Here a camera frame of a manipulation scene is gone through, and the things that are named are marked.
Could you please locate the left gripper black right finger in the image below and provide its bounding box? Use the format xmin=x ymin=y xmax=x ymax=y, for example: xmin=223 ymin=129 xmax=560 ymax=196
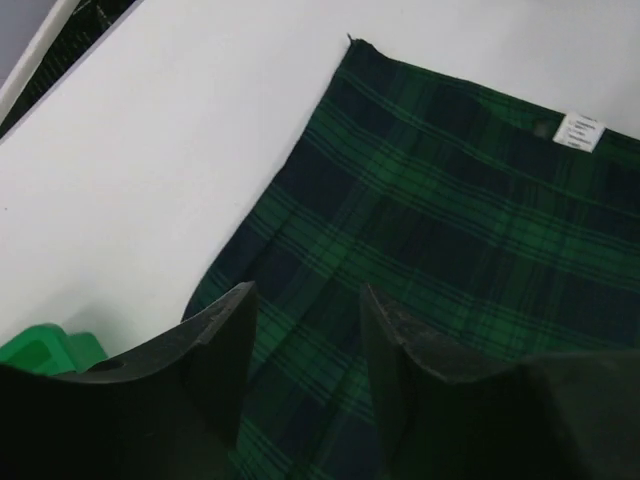
xmin=360 ymin=285 xmax=639 ymax=479

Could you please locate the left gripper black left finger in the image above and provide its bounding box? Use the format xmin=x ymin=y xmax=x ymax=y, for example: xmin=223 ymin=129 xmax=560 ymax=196
xmin=1 ymin=282 xmax=258 ymax=479

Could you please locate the green navy plaid skirt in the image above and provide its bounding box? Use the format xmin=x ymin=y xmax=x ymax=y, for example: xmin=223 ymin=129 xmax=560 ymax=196
xmin=186 ymin=40 xmax=639 ymax=479

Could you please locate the green plastic tray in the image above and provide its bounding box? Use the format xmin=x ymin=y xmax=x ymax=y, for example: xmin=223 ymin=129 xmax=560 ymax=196
xmin=1 ymin=324 xmax=108 ymax=376

